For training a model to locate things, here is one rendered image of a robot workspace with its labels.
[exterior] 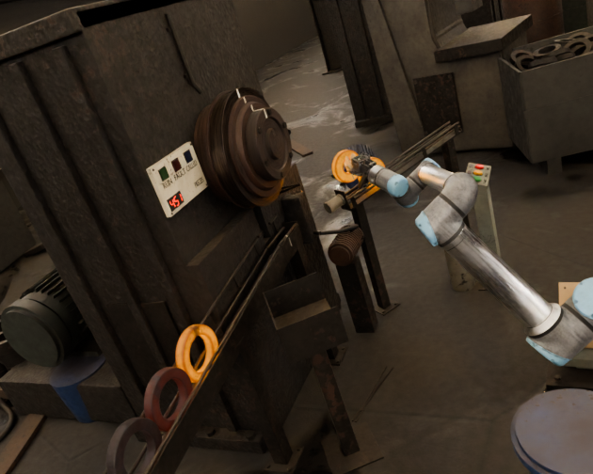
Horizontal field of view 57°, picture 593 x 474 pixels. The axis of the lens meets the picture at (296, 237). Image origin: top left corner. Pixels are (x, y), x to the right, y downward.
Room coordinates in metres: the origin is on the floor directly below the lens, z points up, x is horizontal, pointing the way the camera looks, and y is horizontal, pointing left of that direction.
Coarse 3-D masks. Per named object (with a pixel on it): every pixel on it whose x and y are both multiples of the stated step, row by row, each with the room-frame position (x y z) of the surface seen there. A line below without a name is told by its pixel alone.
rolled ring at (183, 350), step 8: (192, 328) 1.52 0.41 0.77; (200, 328) 1.54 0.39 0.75; (208, 328) 1.57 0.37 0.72; (184, 336) 1.49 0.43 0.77; (192, 336) 1.50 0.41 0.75; (200, 336) 1.57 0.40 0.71; (208, 336) 1.56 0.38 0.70; (184, 344) 1.47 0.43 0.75; (208, 344) 1.57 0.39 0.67; (216, 344) 1.58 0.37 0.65; (176, 352) 1.47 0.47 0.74; (184, 352) 1.46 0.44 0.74; (208, 352) 1.56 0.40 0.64; (176, 360) 1.45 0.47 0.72; (184, 360) 1.44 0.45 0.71; (208, 360) 1.54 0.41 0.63; (184, 368) 1.43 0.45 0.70; (192, 368) 1.46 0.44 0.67; (200, 368) 1.52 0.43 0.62; (192, 376) 1.44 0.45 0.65
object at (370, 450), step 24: (288, 288) 1.70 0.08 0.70; (312, 288) 1.71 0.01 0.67; (288, 312) 1.70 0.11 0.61; (312, 312) 1.65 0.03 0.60; (336, 312) 1.45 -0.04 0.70; (288, 336) 1.44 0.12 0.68; (312, 336) 1.44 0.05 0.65; (336, 336) 1.45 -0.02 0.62; (288, 360) 1.44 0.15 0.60; (312, 360) 1.57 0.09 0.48; (336, 384) 1.57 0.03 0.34; (336, 408) 1.57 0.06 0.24; (336, 432) 1.61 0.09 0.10; (360, 432) 1.66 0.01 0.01; (336, 456) 1.58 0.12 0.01; (360, 456) 1.54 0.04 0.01
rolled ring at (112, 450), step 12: (132, 420) 1.23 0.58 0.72; (144, 420) 1.25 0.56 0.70; (120, 432) 1.19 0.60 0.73; (132, 432) 1.20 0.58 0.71; (144, 432) 1.25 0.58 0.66; (156, 432) 1.26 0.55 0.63; (120, 444) 1.16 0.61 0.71; (156, 444) 1.24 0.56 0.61; (108, 456) 1.14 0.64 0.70; (120, 456) 1.15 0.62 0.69; (108, 468) 1.13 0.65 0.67; (120, 468) 1.13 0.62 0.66; (144, 468) 1.20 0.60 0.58
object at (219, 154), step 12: (228, 96) 2.08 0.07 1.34; (240, 96) 2.14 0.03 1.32; (216, 108) 2.06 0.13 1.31; (228, 108) 2.04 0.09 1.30; (216, 120) 2.01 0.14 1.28; (228, 120) 2.01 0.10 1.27; (216, 132) 1.98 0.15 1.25; (216, 144) 1.97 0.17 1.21; (228, 144) 1.97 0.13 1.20; (216, 156) 1.96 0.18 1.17; (228, 156) 1.94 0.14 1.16; (216, 168) 1.96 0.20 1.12; (228, 168) 1.93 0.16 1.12; (228, 180) 1.95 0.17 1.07; (228, 192) 1.98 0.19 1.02; (240, 192) 1.94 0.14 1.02; (276, 192) 2.16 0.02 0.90; (252, 204) 2.00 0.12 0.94; (264, 204) 2.06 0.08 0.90
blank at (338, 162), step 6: (342, 150) 2.48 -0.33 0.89; (348, 150) 2.47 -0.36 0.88; (336, 156) 2.46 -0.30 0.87; (342, 156) 2.45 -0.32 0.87; (348, 156) 2.47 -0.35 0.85; (336, 162) 2.44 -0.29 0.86; (342, 162) 2.45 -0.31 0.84; (336, 168) 2.43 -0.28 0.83; (342, 168) 2.44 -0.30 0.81; (336, 174) 2.43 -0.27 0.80; (342, 174) 2.44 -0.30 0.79; (348, 174) 2.45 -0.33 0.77; (342, 180) 2.44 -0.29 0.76; (348, 180) 2.45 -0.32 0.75; (354, 180) 2.46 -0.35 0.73
